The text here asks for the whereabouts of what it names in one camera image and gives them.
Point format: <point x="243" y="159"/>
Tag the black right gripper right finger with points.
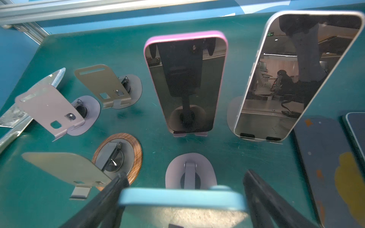
<point x="267" y="208"/>

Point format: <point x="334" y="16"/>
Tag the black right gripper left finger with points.
<point x="103" y="210"/>

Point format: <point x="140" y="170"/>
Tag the green phone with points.
<point x="217" y="207"/>

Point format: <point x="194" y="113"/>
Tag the wooden round phone stand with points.
<point x="119" y="154"/>

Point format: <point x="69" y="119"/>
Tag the dark grey stand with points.
<point x="113" y="92"/>

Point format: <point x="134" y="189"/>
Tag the pink phone back left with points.
<point x="187" y="72"/>

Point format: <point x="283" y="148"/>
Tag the left aluminium frame post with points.
<point x="33" y="31"/>

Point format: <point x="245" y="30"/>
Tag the horizontal aluminium frame bar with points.
<point x="54" y="10"/>

